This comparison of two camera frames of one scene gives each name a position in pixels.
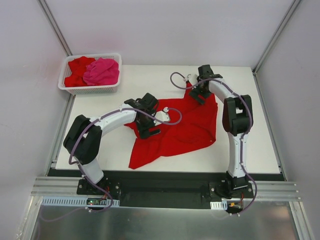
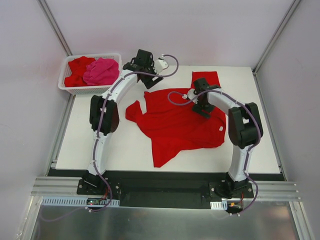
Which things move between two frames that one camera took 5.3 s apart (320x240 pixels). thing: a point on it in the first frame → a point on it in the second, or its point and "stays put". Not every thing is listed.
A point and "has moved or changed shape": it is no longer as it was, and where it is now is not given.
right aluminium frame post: [276, 36] stays put
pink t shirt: [102, 71] stays put
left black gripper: [146, 130] → [152, 81]
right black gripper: [198, 93] → [202, 110]
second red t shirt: [77, 67] stays put
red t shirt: [197, 129] has moved or changed shape
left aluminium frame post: [52, 20] stays put
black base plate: [169, 188] stays put
